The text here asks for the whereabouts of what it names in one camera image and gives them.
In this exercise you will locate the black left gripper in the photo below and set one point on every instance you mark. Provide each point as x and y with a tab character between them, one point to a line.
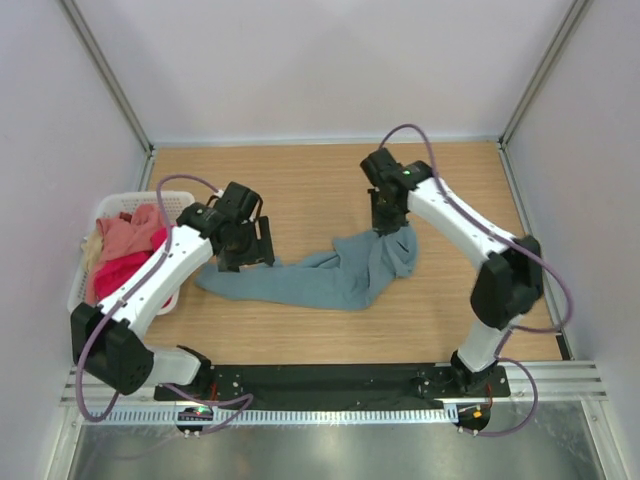
260	250

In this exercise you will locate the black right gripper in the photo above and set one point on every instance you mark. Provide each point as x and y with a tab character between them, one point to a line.
381	226

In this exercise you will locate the blue-grey t shirt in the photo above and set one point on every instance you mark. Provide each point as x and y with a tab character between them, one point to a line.
350	277

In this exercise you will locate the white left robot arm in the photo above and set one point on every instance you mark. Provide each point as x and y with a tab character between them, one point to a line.
108	338

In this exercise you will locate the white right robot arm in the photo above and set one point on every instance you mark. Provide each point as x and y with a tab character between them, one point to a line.
508	282

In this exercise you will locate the white plastic laundry basket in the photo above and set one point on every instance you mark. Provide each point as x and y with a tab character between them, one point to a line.
174	202

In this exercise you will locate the salmon pink t shirt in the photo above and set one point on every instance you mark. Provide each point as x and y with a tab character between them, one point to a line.
126	237

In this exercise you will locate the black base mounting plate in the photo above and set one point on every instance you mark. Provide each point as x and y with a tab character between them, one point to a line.
428	380

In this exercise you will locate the red t shirt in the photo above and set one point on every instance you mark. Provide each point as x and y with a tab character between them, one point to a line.
107	277

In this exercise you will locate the cream t shirt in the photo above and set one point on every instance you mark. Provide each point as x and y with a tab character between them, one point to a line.
92	249

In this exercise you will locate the right black camera box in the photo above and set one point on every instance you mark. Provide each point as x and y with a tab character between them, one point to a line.
379	166

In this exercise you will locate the black camera box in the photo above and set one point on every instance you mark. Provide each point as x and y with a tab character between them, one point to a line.
379	166
239	203

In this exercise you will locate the left black camera box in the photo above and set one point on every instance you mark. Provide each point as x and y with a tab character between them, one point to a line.
239	203

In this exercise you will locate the white slotted cable duct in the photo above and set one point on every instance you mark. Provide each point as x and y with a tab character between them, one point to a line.
193	415

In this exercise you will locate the right aluminium frame post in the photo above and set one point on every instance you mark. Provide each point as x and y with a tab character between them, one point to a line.
554	50

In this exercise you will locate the aluminium frame post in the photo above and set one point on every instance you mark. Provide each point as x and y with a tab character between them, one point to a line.
89	42
554	50

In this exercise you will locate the left aluminium frame post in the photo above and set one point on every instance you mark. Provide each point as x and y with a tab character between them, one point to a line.
89	42

